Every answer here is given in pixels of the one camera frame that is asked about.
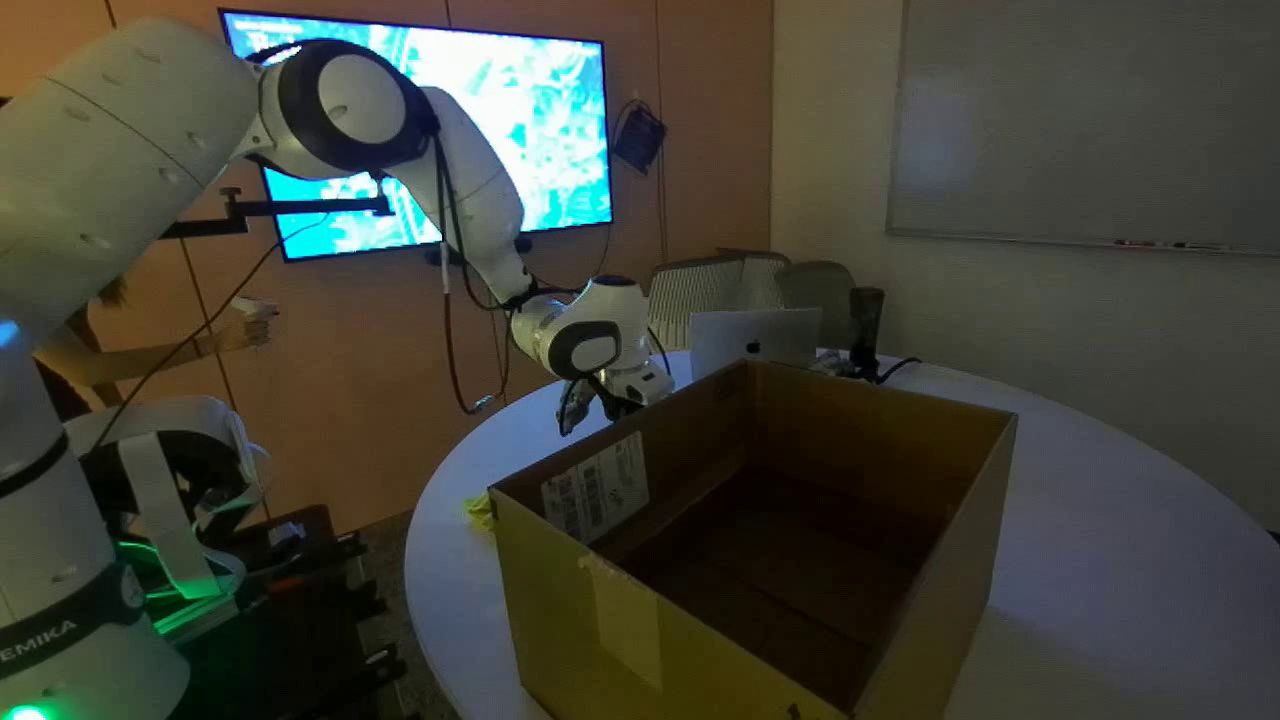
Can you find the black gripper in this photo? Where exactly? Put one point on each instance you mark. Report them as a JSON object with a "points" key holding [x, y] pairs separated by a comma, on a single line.
{"points": [[621, 393]]}

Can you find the robot base controller with lights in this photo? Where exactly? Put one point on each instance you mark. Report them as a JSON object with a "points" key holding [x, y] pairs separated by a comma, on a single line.
{"points": [[256, 611]]}

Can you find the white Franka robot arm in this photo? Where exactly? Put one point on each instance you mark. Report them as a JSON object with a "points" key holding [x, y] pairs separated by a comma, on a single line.
{"points": [[96, 160]]}

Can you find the brown cardboard box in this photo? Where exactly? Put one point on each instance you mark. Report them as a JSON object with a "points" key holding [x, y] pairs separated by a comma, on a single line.
{"points": [[761, 545]]}

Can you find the silver laptop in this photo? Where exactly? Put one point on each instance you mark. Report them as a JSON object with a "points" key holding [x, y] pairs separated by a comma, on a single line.
{"points": [[761, 335]]}

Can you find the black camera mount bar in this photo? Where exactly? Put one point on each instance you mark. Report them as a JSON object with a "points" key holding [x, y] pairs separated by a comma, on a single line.
{"points": [[237, 213]]}

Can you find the white wall whiteboard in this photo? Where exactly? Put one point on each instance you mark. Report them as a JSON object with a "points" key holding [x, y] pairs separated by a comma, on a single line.
{"points": [[1088, 120]]}

